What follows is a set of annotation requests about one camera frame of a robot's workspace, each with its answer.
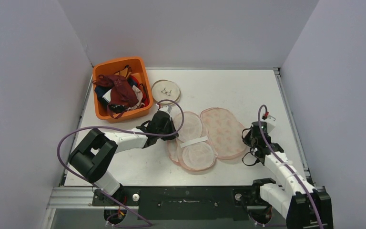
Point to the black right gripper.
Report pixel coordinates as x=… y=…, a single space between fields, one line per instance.
x=249 y=140

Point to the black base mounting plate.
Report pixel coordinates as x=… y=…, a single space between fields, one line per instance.
x=194 y=202

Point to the navy blue garment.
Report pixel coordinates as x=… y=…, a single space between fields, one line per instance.
x=103 y=95

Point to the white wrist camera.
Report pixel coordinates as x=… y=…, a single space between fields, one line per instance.
x=166 y=108
x=271 y=123

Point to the carrot print bra case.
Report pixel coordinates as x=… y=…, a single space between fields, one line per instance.
x=214 y=134

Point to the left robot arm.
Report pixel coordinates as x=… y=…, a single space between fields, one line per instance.
x=92 y=156

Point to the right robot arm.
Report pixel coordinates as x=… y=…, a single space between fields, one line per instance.
x=301 y=204

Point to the red garment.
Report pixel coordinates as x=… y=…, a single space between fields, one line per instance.
x=141 y=86

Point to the white mesh laundry bag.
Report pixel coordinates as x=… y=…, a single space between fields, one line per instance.
x=165 y=89

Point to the dark red bra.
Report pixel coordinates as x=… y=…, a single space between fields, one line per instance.
x=111 y=81

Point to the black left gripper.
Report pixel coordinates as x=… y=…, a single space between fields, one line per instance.
x=170 y=124

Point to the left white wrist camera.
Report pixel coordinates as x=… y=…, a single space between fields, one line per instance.
x=166 y=108

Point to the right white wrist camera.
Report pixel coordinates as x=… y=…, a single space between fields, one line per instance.
x=271 y=123

